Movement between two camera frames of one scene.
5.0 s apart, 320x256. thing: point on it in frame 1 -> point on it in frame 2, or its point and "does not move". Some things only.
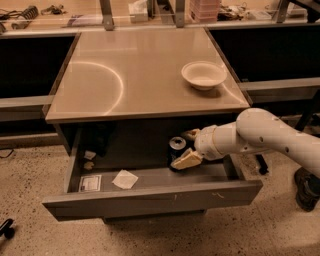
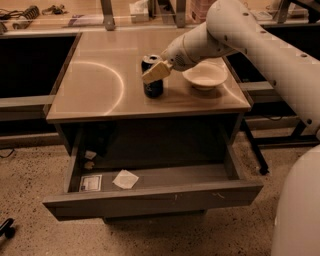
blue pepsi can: (176, 148) -> (151, 89)
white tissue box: (138, 11) does not move
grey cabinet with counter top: (130, 91) does not move
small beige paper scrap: (88, 165) does not move
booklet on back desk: (88, 20) does not move
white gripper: (205, 141) -> (175, 57)
